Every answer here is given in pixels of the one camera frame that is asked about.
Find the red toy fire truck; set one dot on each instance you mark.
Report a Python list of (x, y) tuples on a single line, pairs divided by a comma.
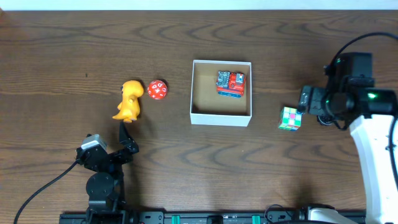
[(230, 84)]

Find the red lettered ball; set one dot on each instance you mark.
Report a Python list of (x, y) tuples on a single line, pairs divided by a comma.
[(157, 90)]

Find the white cardboard box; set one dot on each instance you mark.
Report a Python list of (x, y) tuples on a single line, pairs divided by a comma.
[(209, 108)]

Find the orange dinosaur toy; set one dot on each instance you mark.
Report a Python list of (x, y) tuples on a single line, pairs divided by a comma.
[(129, 108)]

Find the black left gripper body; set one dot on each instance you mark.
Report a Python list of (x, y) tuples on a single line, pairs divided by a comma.
[(117, 152)]

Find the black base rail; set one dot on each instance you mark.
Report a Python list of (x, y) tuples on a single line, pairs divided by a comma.
[(158, 217)]

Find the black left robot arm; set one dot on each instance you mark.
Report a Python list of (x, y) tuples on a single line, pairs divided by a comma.
[(105, 187)]

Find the colourful puzzle cube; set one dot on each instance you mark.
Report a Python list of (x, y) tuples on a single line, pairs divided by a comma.
[(290, 119)]

